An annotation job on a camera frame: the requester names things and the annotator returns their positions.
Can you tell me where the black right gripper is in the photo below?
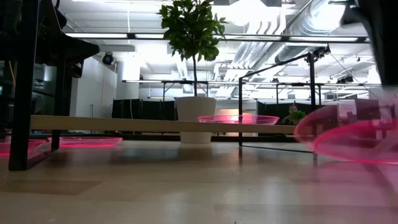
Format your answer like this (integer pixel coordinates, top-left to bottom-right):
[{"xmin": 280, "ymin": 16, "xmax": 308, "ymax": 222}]
[{"xmin": 357, "ymin": 0, "xmax": 398, "ymax": 87}]

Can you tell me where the wooden shelf with black legs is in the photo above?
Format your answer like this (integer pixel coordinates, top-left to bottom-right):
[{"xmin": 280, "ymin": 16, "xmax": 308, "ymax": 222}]
[{"xmin": 8, "ymin": 0, "xmax": 320, "ymax": 171}]

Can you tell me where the white sign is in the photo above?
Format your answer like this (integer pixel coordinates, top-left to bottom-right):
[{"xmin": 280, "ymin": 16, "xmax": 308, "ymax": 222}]
[{"xmin": 337, "ymin": 100, "xmax": 358, "ymax": 122}]

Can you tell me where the small green background plant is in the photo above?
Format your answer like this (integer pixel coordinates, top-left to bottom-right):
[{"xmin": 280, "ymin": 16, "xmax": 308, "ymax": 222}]
[{"xmin": 290, "ymin": 110, "xmax": 307, "ymax": 124}]

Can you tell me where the person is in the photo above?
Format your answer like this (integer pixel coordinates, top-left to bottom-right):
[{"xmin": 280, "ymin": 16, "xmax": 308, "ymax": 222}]
[{"xmin": 281, "ymin": 105, "xmax": 307, "ymax": 126}]

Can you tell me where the black partition panel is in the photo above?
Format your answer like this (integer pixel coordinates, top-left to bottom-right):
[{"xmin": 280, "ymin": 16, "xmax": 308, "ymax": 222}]
[
  {"xmin": 256, "ymin": 101, "xmax": 315, "ymax": 123},
  {"xmin": 111, "ymin": 98, "xmax": 178, "ymax": 121}
]

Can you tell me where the white plant pot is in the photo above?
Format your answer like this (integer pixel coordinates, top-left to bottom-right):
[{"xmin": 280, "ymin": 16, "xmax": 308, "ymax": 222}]
[{"xmin": 175, "ymin": 96, "xmax": 218, "ymax": 144}]

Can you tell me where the green leafy small tree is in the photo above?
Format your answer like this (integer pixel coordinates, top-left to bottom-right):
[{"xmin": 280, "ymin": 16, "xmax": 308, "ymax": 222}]
[{"xmin": 157, "ymin": 0, "xmax": 228, "ymax": 98}]

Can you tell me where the black overhead rig camera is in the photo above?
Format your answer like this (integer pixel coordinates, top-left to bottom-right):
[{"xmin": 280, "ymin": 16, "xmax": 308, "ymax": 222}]
[{"xmin": 310, "ymin": 45, "xmax": 331, "ymax": 62}]

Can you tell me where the silver ventilation duct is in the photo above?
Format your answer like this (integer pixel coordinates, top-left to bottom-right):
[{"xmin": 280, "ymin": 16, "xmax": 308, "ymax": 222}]
[{"xmin": 275, "ymin": 0, "xmax": 346, "ymax": 63}]

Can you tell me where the black background rig frame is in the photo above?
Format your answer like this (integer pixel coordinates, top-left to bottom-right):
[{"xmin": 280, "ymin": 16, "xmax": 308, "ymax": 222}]
[{"xmin": 123, "ymin": 79, "xmax": 209, "ymax": 101}]

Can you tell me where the black aluminium table frame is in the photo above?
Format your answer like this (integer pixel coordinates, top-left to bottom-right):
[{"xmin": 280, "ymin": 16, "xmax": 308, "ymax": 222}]
[{"xmin": 0, "ymin": 133, "xmax": 299, "ymax": 143}]

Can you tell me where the yellow cable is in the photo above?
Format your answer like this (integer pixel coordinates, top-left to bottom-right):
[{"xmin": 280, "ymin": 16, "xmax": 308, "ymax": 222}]
[{"xmin": 8, "ymin": 60, "xmax": 17, "ymax": 90}]

